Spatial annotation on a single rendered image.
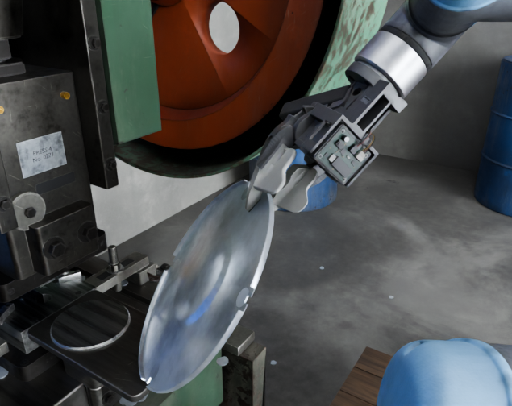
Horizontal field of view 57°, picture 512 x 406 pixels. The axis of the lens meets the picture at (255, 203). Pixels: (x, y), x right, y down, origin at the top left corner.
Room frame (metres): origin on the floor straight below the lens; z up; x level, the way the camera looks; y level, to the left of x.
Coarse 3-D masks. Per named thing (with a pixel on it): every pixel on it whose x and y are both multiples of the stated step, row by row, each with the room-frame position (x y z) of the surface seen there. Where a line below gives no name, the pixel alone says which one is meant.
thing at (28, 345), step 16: (48, 288) 0.72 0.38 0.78; (64, 288) 0.72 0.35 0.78; (80, 288) 0.72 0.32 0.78; (96, 288) 0.72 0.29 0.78; (16, 304) 0.67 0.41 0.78; (32, 304) 0.67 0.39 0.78; (48, 304) 0.67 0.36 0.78; (64, 304) 0.67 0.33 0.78; (16, 320) 0.63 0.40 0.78; (32, 320) 0.63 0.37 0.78; (0, 336) 0.64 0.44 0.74; (16, 336) 0.61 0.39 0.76
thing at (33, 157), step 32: (0, 64) 0.66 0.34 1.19; (0, 96) 0.61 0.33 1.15; (32, 96) 0.65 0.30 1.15; (64, 96) 0.68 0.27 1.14; (0, 128) 0.60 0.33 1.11; (32, 128) 0.64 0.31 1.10; (64, 128) 0.68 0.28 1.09; (32, 160) 0.63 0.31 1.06; (64, 160) 0.67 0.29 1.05; (32, 192) 0.61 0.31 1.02; (64, 192) 0.66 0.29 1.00; (32, 224) 0.60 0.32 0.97; (64, 224) 0.62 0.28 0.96; (96, 224) 0.70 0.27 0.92; (0, 256) 0.60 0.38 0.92; (32, 256) 0.60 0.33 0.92; (64, 256) 0.61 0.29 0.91
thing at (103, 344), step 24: (72, 312) 0.65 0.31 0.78; (96, 312) 0.65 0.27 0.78; (120, 312) 0.65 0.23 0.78; (48, 336) 0.59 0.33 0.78; (72, 336) 0.59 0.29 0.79; (96, 336) 0.59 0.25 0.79; (120, 336) 0.59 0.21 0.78; (72, 360) 0.54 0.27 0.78; (96, 360) 0.54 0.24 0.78; (120, 360) 0.54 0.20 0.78; (96, 384) 0.56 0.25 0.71; (120, 384) 0.49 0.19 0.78; (144, 384) 0.49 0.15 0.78
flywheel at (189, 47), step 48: (192, 0) 0.96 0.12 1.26; (240, 0) 0.90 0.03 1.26; (288, 0) 0.81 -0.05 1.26; (336, 0) 0.81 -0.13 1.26; (192, 48) 0.96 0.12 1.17; (240, 48) 0.90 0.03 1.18; (288, 48) 0.80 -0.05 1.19; (192, 96) 0.97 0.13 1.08; (240, 96) 0.86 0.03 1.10; (288, 96) 0.83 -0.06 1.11; (192, 144) 0.92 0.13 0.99
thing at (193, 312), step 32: (224, 192) 0.64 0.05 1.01; (224, 224) 0.57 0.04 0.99; (256, 224) 0.50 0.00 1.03; (192, 256) 0.59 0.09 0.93; (224, 256) 0.49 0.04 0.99; (256, 256) 0.44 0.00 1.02; (160, 288) 0.60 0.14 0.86; (192, 288) 0.50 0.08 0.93; (224, 288) 0.45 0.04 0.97; (160, 320) 0.53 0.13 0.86; (192, 320) 0.45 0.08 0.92; (224, 320) 0.40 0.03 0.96; (160, 352) 0.47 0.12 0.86; (192, 352) 0.41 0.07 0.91; (160, 384) 0.41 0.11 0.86
